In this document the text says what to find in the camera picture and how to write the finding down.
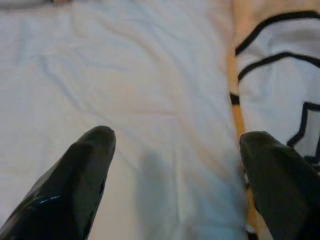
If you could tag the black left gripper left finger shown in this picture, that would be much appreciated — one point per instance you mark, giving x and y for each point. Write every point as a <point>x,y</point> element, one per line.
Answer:
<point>67,185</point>

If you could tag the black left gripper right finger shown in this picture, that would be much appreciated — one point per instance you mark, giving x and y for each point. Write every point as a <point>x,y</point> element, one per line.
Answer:
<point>282,185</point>

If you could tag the orange cartoon print blanket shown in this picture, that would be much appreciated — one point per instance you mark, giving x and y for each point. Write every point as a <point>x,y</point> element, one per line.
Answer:
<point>272,82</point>

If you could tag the white quilt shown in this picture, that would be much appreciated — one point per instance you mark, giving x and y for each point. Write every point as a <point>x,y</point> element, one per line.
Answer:
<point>125,75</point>

